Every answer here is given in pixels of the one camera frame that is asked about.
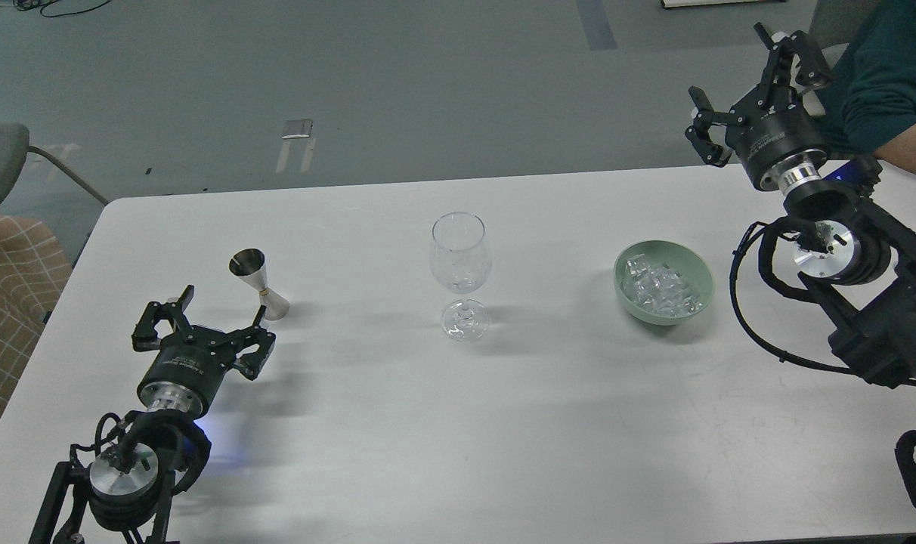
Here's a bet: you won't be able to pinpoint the clear wine glass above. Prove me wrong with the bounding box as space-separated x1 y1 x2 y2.
429 212 493 342

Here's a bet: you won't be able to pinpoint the person in teal sweater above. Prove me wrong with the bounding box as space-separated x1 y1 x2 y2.
817 1 916 175

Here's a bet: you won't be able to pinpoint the steel cocktail jigger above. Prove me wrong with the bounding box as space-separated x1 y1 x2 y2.
227 248 291 321

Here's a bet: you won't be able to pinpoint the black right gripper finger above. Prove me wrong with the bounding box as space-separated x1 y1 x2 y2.
685 86 747 168
753 22 834 110

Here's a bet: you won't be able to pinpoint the black floor cable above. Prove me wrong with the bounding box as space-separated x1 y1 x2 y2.
0 0 115 32

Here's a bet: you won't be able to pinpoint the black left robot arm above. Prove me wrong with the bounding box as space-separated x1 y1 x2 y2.
29 286 276 543

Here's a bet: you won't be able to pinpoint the checkered beige cloth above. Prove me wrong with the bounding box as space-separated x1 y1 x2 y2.
0 214 73 421

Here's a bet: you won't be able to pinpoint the grey white office chair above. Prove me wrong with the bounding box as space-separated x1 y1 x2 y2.
772 0 874 99

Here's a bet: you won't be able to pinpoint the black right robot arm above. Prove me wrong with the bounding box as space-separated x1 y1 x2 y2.
685 11 916 388

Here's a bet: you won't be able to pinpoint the metal floor plate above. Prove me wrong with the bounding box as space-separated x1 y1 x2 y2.
281 119 314 141

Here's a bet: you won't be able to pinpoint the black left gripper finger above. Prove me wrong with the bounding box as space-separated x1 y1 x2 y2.
227 305 276 380
131 285 196 352

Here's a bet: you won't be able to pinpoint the clear ice cubes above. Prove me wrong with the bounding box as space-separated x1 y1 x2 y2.
620 254 706 318

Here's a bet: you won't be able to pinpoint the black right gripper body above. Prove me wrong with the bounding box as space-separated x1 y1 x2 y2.
726 104 830 192

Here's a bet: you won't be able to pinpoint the green bowl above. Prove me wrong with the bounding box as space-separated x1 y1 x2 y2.
613 240 715 326

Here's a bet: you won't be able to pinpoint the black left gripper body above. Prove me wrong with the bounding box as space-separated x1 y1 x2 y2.
137 325 243 420

